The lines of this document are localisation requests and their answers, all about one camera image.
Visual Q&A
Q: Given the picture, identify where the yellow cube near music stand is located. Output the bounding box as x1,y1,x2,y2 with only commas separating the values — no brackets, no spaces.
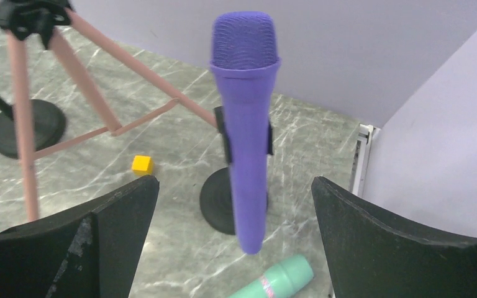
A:
131,155,154,176

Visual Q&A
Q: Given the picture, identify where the purple microphone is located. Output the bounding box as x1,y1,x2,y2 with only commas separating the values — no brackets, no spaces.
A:
210,11,281,255

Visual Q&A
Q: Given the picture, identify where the pink music stand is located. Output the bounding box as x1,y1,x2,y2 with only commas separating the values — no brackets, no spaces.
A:
0,1,217,222

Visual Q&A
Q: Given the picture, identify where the mint green microphone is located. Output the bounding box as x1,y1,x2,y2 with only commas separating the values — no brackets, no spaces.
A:
229,254,314,298

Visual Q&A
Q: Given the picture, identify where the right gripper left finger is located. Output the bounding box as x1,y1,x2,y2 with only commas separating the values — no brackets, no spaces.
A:
0,176,160,297

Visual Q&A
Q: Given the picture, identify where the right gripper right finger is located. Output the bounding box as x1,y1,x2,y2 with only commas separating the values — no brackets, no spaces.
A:
311,176,477,298

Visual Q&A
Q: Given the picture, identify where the black round-base mic stand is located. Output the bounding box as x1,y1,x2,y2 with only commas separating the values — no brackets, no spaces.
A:
199,106,275,236
0,55,67,160

